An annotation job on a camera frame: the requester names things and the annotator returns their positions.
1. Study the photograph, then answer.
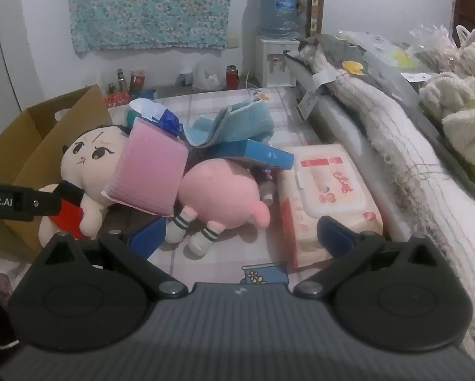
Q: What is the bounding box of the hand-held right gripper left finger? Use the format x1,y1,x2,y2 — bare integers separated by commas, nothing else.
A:
33,217,187,299

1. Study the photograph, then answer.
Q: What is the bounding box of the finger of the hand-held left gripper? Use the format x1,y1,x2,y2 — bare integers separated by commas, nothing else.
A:
35,180,89,217

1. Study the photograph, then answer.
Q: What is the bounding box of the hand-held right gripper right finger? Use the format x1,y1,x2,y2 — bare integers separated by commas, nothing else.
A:
292,216,444,299

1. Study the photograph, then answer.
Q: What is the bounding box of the wet wipes pack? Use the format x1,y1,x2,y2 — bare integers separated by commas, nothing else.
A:
279,144,384,271

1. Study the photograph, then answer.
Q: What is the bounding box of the brown cardboard box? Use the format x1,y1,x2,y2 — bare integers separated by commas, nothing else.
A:
0,84,113,255

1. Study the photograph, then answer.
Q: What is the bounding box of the cream plush doll red outfit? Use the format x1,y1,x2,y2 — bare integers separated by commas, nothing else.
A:
38,124,133,249

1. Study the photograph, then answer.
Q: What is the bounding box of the pink cloth pack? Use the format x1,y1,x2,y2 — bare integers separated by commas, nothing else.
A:
102,118,190,218

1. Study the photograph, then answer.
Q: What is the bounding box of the pink plush toy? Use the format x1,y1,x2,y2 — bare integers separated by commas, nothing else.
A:
166,158,272,257

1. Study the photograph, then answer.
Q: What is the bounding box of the blue and white packet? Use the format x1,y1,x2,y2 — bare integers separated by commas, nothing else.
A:
125,98,182,136

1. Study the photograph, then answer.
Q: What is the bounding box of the blue towel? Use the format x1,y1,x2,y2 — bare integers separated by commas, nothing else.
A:
182,99,275,148

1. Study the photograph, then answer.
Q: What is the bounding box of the red tube white cap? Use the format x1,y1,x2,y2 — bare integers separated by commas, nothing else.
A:
254,167,278,207

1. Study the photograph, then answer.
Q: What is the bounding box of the blue carton box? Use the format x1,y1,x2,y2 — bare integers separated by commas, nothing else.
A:
225,140,295,170

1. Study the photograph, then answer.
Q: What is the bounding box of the white woven blanket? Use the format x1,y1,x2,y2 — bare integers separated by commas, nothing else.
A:
334,61,475,310

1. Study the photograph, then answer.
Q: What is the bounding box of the grey zippered bedding bag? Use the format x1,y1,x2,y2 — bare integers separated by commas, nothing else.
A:
283,34,424,227

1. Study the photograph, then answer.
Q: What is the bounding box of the white plastic bag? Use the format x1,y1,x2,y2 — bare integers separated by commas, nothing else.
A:
192,61,222,92

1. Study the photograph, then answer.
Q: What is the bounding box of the white water dispenser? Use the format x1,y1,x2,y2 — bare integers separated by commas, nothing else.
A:
255,36,301,88

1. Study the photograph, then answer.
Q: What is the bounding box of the cream fleece blanket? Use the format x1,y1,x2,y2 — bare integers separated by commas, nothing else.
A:
419,27,475,192

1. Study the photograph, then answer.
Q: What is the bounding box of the clear plastic bag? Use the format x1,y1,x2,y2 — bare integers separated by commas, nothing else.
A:
410,24,460,76

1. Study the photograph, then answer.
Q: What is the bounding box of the floral cloth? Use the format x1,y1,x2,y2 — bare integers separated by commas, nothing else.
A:
69,0,248,54

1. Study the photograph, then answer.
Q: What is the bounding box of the patterned gift box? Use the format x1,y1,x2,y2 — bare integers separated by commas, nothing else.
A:
293,0,325,40

